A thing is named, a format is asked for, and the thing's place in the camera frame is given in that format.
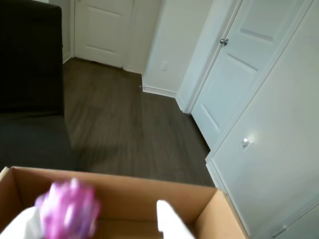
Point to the brown cardboard box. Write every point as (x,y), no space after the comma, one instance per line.
(139,196)

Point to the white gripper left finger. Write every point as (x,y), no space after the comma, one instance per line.
(20,226)

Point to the white panel door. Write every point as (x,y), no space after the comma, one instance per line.
(102,30)

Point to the white wall outlet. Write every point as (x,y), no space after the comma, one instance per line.
(164,65)

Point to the black sofa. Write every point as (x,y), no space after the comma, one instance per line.
(27,62)

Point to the white door with knob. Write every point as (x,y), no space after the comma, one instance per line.
(234,74)

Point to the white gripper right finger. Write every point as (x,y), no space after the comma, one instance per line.
(172,221)

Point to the purple bumpy ball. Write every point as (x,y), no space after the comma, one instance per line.
(67,211)

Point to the white closet door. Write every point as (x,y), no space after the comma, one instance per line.
(286,149)

